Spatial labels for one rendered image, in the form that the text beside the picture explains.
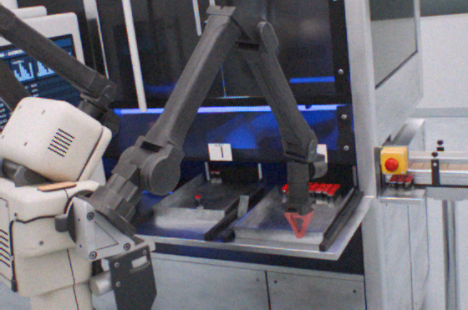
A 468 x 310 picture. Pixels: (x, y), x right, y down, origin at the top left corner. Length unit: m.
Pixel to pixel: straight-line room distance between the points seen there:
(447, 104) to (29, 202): 5.69
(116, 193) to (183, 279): 1.27
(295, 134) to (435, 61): 5.04
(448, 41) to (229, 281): 4.62
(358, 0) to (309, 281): 0.96
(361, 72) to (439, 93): 4.73
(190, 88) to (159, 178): 0.19
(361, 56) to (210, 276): 1.01
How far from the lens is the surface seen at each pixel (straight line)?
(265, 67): 1.34
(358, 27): 1.78
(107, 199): 1.10
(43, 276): 1.27
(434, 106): 6.54
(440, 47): 6.42
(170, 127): 1.15
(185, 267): 2.31
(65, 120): 1.20
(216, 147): 2.04
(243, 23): 1.24
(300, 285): 2.12
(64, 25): 2.13
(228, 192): 2.04
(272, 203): 1.90
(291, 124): 1.45
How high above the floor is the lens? 1.56
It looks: 14 degrees down
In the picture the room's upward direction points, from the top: 7 degrees counter-clockwise
